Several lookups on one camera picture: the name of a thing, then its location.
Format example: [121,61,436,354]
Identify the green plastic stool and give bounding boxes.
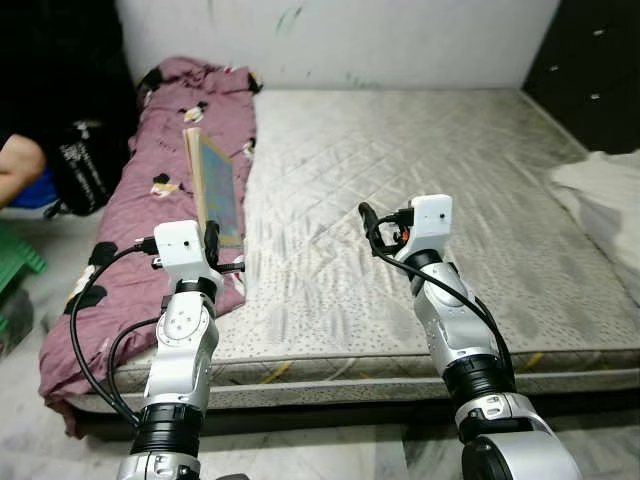
[0,225,49,336]

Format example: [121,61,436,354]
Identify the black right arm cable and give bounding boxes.
[362,225,517,387]

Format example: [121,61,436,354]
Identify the person in black clothes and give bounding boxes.
[0,0,136,211]

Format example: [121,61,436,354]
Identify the short black left arm cable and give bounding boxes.
[105,315,171,421]

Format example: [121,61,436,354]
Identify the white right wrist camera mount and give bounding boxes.
[405,194,455,266]

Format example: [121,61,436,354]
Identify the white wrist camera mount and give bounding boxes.
[405,194,455,266]
[153,220,223,287]

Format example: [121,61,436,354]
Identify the blue plastic bag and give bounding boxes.
[0,170,63,219]

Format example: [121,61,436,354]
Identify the cream pillow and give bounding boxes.
[547,150,640,277]

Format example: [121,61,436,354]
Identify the black bag with white lettering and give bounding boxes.
[50,118,139,216]

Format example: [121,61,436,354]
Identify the dark tufted headboard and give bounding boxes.
[522,0,640,156]

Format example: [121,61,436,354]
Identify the white quilted mattress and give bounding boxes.
[70,88,640,411]

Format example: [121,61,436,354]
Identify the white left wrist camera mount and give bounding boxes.
[153,220,223,287]

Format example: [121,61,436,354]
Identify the dark bed frame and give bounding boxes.
[75,385,640,441]

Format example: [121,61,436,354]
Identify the colourful children's book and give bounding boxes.
[183,127,247,249]

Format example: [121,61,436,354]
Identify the purple printed blanket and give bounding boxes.
[38,55,263,437]

